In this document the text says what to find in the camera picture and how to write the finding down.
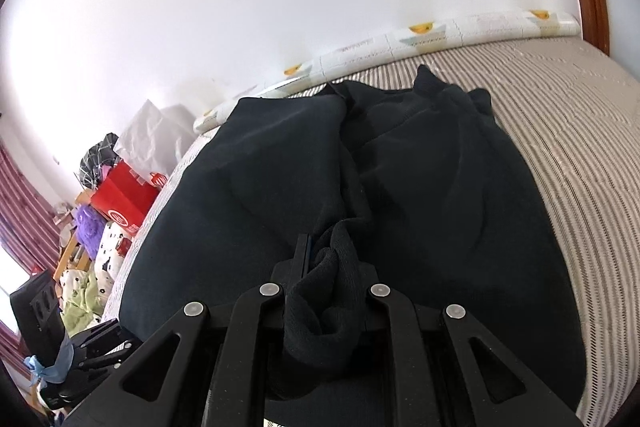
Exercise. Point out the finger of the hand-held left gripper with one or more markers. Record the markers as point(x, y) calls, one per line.
point(112, 349)

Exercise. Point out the striped bed sheet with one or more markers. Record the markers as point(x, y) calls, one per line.
point(575, 132)

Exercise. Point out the red striped curtain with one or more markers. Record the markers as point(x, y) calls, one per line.
point(25, 217)

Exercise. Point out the light green cloth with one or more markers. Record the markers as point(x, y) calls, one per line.
point(82, 307)

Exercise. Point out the black chair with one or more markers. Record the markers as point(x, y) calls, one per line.
point(40, 302)

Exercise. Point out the wooden side table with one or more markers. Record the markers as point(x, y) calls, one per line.
point(67, 252)

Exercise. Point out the red cardboard box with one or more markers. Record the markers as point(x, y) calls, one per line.
point(125, 197)

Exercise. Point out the white plastic bag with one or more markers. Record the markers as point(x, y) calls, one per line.
point(150, 132)

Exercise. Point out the black checked bag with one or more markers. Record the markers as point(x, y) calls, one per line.
point(95, 157)

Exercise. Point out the black sweater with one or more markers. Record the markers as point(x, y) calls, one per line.
point(425, 207)

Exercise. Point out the white printed rolled mat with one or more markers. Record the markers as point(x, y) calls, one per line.
point(475, 29)

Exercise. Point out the white polka dot cloth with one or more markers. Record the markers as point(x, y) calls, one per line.
point(107, 252)

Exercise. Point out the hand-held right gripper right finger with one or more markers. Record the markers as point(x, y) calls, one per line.
point(387, 307)

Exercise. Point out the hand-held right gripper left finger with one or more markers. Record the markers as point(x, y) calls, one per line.
point(300, 263)

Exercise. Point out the light blue ribbon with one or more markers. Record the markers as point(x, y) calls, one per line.
point(50, 369)

